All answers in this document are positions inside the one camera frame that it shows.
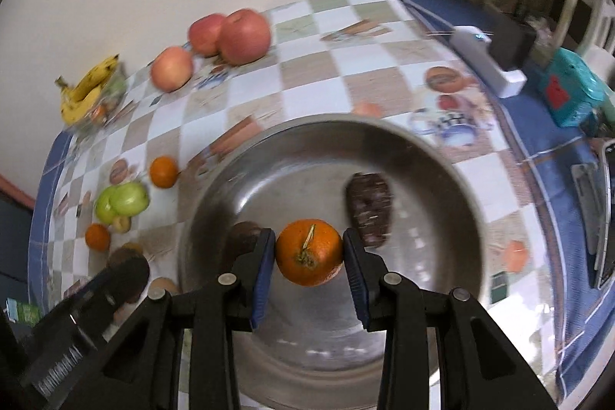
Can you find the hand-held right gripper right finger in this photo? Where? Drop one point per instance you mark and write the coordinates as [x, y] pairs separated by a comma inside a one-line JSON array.
[[354, 280]]

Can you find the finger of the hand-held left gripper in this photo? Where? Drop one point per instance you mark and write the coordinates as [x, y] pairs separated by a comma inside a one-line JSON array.
[[126, 278]]

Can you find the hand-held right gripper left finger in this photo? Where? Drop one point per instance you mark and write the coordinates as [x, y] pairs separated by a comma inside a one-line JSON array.
[[262, 278]]

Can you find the large orange with stem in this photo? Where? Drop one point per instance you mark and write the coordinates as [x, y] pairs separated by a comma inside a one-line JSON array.
[[310, 254]]

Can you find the stainless steel bowl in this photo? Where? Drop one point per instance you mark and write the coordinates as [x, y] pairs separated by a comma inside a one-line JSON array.
[[298, 179]]

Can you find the brown kiwi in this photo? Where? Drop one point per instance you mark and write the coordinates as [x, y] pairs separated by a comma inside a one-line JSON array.
[[126, 252]]

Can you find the light brown fruit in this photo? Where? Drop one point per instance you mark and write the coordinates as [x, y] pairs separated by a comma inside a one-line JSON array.
[[164, 284]]

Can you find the dark brown round fruit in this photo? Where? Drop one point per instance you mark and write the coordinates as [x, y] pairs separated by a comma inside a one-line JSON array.
[[240, 239]]

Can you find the small orange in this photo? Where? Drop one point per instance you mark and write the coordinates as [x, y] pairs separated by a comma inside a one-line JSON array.
[[164, 172], [98, 237]]

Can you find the small yellow fruit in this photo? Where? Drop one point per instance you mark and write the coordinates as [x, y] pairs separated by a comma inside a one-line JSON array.
[[121, 224]]

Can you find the green packet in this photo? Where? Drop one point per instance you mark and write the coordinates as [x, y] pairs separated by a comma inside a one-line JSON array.
[[21, 311]]

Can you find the green apple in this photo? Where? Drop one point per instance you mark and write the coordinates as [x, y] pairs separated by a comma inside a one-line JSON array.
[[104, 208], [129, 197]]

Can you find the clear plastic container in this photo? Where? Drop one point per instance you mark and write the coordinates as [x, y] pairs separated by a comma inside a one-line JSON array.
[[114, 90]]

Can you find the bunch of yellow bananas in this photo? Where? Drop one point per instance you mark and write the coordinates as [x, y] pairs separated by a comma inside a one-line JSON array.
[[81, 95]]

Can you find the checkered printed tablecloth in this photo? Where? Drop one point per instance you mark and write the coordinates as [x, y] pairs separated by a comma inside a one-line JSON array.
[[336, 69]]

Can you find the pale red apple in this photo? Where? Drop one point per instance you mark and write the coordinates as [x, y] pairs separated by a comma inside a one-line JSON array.
[[171, 69]]

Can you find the large red apple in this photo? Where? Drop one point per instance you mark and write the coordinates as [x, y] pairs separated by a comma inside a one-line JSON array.
[[245, 36]]

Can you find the grey metal tool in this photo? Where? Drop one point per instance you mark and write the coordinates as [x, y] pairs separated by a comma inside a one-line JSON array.
[[596, 218]]

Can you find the white power strip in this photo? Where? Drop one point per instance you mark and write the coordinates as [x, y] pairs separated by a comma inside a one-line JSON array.
[[485, 59]]

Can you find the black box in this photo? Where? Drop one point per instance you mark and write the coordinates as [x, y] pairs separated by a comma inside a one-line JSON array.
[[511, 40]]

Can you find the teal box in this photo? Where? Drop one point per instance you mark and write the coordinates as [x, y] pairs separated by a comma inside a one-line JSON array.
[[574, 88]]

